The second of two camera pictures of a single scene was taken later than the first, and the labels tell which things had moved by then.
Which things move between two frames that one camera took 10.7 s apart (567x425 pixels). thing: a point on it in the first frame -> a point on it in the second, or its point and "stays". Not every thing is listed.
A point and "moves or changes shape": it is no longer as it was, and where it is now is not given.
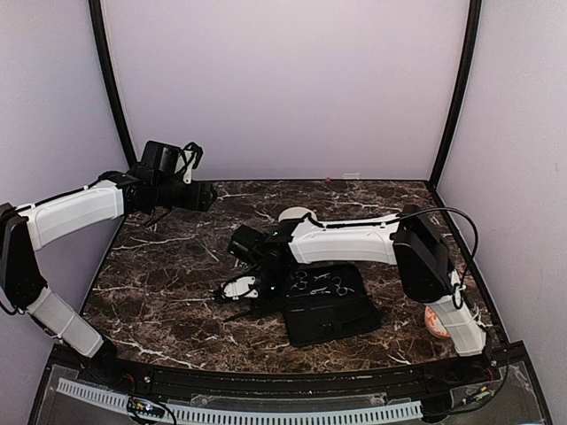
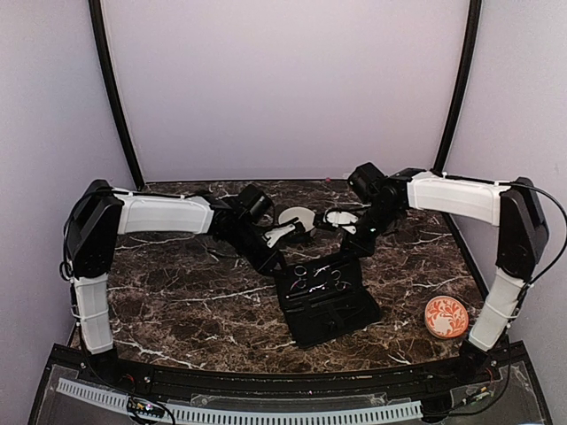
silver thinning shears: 340,290 moves or changes shape
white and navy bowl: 295,212 stays
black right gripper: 263,305 -> 362,248
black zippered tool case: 328,302 stays
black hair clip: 241,315 -> 337,323
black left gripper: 198,200 -> 265,263
